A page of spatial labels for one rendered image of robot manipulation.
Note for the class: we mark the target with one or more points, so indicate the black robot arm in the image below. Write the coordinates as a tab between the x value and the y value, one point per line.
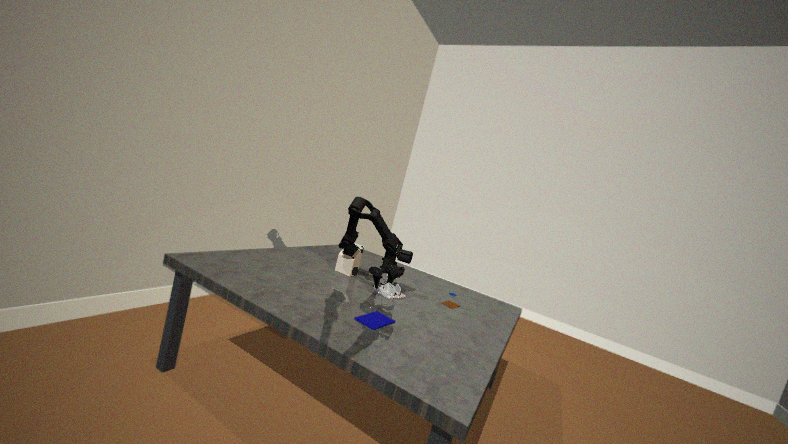
389	240

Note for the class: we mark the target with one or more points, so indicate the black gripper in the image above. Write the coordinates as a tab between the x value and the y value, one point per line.
376	272

